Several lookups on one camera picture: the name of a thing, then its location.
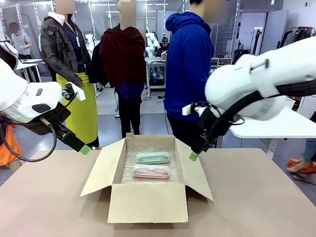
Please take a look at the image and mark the green glasses case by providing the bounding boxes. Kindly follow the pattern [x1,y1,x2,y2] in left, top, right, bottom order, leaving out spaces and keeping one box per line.
[135,152,171,164]

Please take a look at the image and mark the black tripod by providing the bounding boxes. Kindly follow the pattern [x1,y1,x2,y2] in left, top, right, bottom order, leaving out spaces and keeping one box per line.
[253,28,263,55]

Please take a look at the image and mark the person in grey hoodie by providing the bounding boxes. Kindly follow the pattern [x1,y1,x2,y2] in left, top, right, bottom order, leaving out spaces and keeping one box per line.
[8,22,33,60]

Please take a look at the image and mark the mannequin in camouflage jacket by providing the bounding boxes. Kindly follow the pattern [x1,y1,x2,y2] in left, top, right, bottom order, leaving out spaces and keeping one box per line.
[40,0,99,89]

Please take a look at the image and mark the mannequin in dark red garment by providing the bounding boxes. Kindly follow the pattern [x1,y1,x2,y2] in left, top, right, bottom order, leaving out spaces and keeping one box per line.
[88,0,148,139]

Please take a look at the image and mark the open cardboard box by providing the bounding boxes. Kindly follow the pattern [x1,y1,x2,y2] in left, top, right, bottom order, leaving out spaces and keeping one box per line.
[79,133,214,224]

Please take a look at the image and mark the orange fabric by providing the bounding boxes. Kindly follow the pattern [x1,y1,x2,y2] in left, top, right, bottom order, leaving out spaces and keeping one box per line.
[0,123,23,167]

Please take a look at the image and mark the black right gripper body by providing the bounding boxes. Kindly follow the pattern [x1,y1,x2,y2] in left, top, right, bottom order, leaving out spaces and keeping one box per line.
[191,130,213,156]

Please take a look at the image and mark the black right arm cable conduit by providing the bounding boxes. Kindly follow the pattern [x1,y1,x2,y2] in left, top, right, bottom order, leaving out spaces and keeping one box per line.
[217,79,316,124]

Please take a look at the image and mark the orange floor object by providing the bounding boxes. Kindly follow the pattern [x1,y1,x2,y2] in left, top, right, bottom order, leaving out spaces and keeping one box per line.
[286,157,316,174]

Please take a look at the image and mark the yellow-green skirt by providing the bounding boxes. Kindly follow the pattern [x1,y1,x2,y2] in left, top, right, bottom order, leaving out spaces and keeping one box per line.
[56,72,100,147]

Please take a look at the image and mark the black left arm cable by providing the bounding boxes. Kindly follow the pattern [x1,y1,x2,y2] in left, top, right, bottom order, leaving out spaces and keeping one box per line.
[0,118,58,163]

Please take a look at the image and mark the person in blue hoodie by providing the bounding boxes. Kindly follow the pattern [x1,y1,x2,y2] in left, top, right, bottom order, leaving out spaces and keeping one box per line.
[163,0,215,149]

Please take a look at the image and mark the clear bubble wrap sheet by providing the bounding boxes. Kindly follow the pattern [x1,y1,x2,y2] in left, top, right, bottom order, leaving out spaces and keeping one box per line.
[120,142,180,185]

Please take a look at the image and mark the leg in blue jeans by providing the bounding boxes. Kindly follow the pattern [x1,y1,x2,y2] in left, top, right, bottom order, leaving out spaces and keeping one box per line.
[300,139,316,163]

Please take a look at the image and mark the white background desk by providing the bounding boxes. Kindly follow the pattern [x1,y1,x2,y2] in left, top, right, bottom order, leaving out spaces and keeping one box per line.
[14,58,44,83]

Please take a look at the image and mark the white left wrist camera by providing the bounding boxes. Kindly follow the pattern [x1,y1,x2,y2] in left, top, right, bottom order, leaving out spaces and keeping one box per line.
[60,82,86,101]

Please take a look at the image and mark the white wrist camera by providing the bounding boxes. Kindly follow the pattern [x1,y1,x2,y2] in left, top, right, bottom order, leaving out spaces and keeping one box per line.
[182,103,207,116]
[60,82,86,101]

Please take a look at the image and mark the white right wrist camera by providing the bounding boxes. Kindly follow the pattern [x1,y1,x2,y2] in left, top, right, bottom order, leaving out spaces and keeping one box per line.
[182,103,207,116]

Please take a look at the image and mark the wooden shoe rack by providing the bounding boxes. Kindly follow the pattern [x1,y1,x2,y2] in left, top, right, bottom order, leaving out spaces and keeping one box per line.
[210,57,234,73]

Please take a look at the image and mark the pink glasses case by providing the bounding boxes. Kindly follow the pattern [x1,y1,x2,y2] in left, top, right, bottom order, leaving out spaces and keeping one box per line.
[132,164,171,179]

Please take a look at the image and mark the white plastic basket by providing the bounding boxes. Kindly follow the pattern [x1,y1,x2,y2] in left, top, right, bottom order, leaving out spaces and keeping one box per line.
[283,95,301,112]

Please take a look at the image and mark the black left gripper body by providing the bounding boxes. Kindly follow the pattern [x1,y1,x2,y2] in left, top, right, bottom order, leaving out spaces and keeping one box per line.
[52,122,86,152]

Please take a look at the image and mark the background equipment table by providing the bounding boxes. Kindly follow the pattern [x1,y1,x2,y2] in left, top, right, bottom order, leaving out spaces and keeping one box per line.
[145,56,167,97]

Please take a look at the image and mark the clothes rack with coats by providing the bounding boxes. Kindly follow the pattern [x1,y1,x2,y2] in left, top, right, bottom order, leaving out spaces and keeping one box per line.
[277,26,316,49]

